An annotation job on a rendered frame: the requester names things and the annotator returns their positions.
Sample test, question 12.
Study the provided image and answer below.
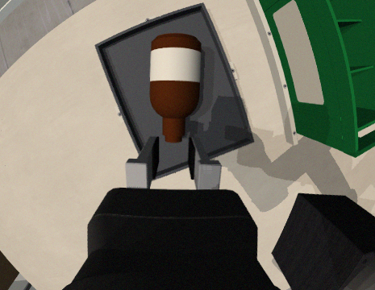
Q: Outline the brown bottle with white label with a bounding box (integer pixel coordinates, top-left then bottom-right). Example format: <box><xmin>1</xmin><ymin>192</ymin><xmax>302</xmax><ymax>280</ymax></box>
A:
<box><xmin>150</xmin><ymin>33</ymin><xmax>202</xmax><ymax>143</ymax></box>

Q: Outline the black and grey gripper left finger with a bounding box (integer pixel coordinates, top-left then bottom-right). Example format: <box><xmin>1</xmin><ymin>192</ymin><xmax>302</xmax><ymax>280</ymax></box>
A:
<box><xmin>125</xmin><ymin>136</ymin><xmax>159</xmax><ymax>189</ymax></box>

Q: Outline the green plastic crate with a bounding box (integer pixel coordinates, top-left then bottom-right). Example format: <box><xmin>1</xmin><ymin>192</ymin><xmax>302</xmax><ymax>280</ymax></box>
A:
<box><xmin>259</xmin><ymin>0</ymin><xmax>375</xmax><ymax>158</ymax></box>

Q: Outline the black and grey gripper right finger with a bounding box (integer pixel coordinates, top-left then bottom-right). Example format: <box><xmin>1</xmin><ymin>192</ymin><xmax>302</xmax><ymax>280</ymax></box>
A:
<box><xmin>188</xmin><ymin>137</ymin><xmax>222</xmax><ymax>189</ymax></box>

